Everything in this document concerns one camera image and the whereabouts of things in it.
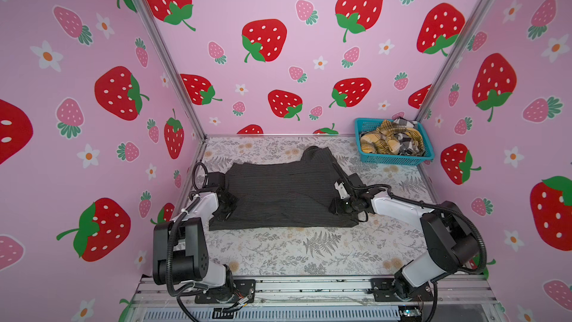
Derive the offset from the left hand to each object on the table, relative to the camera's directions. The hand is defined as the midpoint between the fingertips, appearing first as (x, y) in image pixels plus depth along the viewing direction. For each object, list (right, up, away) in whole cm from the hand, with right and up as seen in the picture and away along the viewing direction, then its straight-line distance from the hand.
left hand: (235, 205), depth 92 cm
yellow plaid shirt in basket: (+69, +29, +14) cm, 76 cm away
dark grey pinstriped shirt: (+25, +4, +6) cm, 26 cm away
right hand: (+40, -1, -1) cm, 40 cm away
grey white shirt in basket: (+77, +26, +9) cm, 82 cm away
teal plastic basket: (+63, +37, +26) cm, 77 cm away
